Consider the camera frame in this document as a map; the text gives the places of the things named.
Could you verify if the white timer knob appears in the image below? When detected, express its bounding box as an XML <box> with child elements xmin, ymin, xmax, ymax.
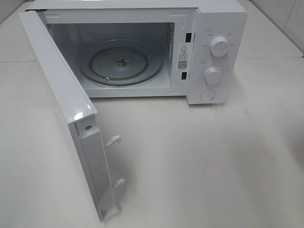
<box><xmin>205</xmin><ymin>67</ymin><xmax>222</xmax><ymax>85</ymax></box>

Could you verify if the glass microwave turntable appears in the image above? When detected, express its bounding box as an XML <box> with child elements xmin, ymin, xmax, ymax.
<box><xmin>80</xmin><ymin>39</ymin><xmax>164</xmax><ymax>87</ymax></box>

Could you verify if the upper white power knob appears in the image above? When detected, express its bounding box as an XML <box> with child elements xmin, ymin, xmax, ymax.
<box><xmin>209</xmin><ymin>35</ymin><xmax>230</xmax><ymax>57</ymax></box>

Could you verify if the white microwave door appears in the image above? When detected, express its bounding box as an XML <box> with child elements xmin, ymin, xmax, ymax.
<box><xmin>19</xmin><ymin>10</ymin><xmax>125</xmax><ymax>222</ymax></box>

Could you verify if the white microwave oven body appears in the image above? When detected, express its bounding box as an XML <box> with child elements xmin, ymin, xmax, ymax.
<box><xmin>27</xmin><ymin>0</ymin><xmax>247</xmax><ymax>105</ymax></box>

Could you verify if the round door release button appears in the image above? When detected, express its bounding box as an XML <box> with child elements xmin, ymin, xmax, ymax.
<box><xmin>200</xmin><ymin>89</ymin><xmax>215</xmax><ymax>101</ymax></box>

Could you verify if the warning label sticker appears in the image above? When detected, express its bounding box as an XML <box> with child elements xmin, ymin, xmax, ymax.
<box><xmin>176</xmin><ymin>43</ymin><xmax>190</xmax><ymax>70</ymax></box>

